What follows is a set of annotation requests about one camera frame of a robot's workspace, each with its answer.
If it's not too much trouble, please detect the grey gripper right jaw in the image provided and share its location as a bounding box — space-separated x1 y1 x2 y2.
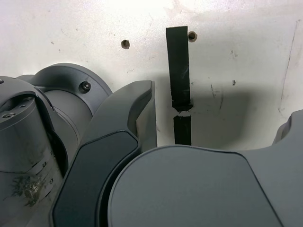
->
107 109 303 227

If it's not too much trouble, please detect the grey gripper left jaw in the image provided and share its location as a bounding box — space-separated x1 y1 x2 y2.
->
48 80 158 227

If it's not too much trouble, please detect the black tape strip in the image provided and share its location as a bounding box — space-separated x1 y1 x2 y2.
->
165 26 195 146

